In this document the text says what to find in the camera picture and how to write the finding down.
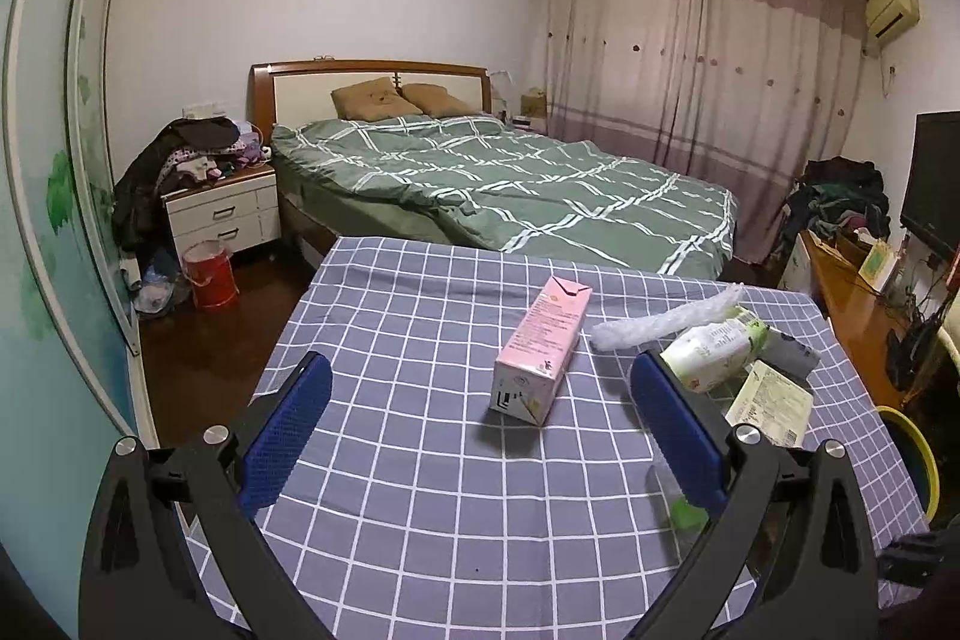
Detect black television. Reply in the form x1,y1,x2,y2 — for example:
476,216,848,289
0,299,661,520
900,111,960,259

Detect bundle of black cables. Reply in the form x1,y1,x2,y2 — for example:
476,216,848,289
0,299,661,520
885,280,960,401

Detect green checked duvet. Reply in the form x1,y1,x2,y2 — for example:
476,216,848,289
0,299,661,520
270,115,737,277

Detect wooden desk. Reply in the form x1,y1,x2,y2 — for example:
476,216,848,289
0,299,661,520
795,227,931,412

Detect pink milk carton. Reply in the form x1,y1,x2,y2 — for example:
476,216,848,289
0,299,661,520
491,275,593,425

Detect blue checked tablecloth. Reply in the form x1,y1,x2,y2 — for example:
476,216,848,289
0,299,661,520
184,235,931,640

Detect pile of colourful clothes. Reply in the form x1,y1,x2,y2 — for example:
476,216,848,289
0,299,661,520
172,122,275,185

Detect small green framed card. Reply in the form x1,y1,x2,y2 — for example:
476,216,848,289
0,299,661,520
859,239,893,285

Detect cream air conditioner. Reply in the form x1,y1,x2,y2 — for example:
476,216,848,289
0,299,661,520
864,0,921,41

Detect white bubble wrap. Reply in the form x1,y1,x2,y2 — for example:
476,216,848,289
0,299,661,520
592,282,740,356

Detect white nightstand with drawers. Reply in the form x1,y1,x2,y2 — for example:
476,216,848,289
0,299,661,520
161,164,282,262

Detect brown pillow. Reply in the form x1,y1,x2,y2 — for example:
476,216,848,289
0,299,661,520
332,79,425,121
403,83,481,118

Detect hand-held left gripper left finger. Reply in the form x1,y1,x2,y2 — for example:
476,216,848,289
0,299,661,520
79,351,335,640

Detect wardrobe with painted sliding doors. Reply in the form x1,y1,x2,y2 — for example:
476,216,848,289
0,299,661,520
0,0,162,453

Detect dark jacket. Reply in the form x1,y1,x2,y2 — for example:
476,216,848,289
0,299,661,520
112,117,241,253

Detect red bucket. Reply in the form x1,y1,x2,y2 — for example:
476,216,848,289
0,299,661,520
180,240,241,311

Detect green and white drink carton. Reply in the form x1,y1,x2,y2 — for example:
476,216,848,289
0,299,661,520
660,306,772,395

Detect grey plastic wrapper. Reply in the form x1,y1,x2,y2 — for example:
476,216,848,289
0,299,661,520
757,332,818,378

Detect clear bottle with green cap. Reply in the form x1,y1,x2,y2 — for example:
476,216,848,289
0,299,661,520
652,460,710,536

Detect cream paper packet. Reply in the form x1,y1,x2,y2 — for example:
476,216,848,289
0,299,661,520
724,359,815,450

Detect wooden bed with white headboard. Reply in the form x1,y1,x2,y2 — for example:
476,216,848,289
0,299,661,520
247,59,740,281

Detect pile of dark clothes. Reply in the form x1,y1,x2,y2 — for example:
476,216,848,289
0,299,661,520
784,156,893,251

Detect pink curtain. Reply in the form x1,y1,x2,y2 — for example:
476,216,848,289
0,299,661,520
544,0,871,214

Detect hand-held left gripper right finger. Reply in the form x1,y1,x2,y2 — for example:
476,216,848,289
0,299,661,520
628,351,878,640

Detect plastic bags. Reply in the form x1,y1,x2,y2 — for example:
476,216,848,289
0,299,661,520
133,257,188,316

